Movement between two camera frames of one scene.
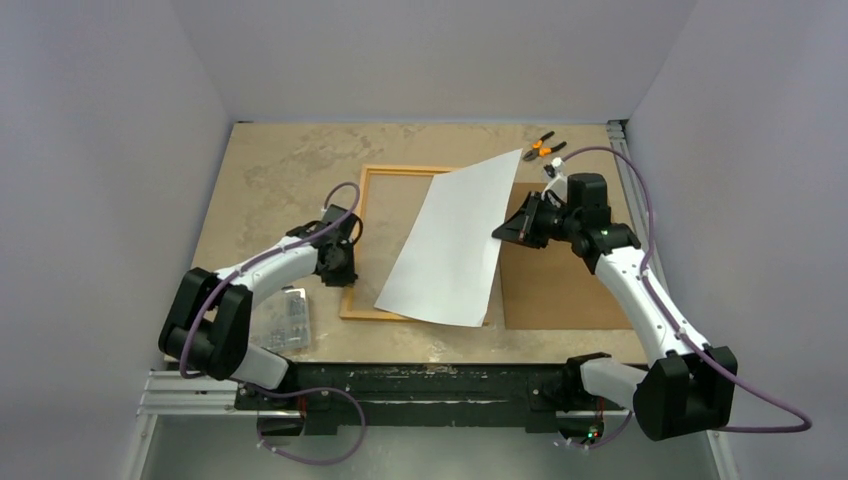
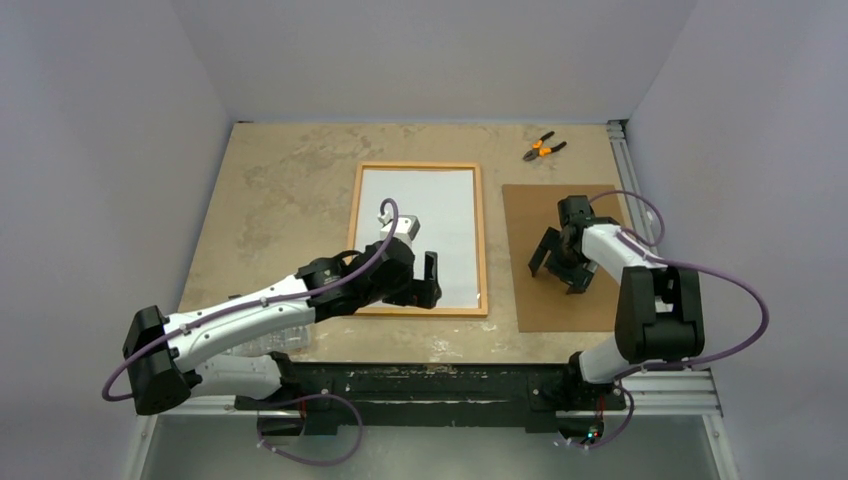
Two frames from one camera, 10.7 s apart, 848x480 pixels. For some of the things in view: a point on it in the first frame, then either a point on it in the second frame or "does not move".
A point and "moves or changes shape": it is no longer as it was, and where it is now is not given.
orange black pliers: (539, 150) does not move
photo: (446, 266) moves or changes shape
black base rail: (310, 400) does not move
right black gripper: (531, 221) -> (566, 259)
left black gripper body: (343, 272) -> (409, 292)
